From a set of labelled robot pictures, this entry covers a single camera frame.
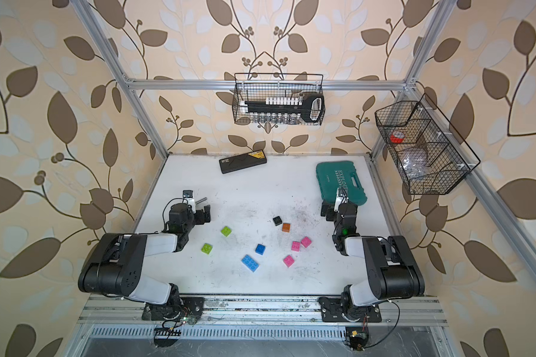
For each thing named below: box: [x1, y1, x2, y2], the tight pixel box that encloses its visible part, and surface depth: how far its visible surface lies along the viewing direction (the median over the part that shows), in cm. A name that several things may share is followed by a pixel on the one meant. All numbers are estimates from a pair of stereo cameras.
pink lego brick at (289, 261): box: [282, 254, 295, 268], surface depth 86 cm
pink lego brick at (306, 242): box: [300, 236, 312, 249], surface depth 91 cm
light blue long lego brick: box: [240, 254, 260, 273], surface depth 86 cm
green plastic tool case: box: [315, 160, 368, 205], surface depth 107 cm
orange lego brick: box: [282, 223, 292, 233], surface depth 95 cm
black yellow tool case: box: [218, 149, 268, 175], surface depth 118 cm
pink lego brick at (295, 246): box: [291, 240, 301, 253], surface depth 90 cm
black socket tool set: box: [240, 93, 326, 125], surface depth 86 cm
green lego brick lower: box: [200, 242, 213, 256], surface depth 89 cm
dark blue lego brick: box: [254, 243, 266, 256], surface depth 88 cm
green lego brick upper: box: [220, 226, 233, 238], surface depth 94 cm
